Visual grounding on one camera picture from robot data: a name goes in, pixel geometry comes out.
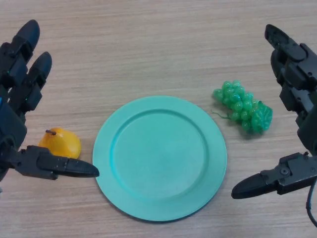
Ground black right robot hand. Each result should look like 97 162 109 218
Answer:
231 24 317 200

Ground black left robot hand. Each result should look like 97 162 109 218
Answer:
0 19 100 193

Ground yellow pear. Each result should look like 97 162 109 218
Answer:
38 127 82 159

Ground green round plate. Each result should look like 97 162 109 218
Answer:
92 96 227 222

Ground green grape bunch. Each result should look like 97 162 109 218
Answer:
211 79 273 135

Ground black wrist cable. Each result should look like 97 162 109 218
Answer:
305 176 317 229

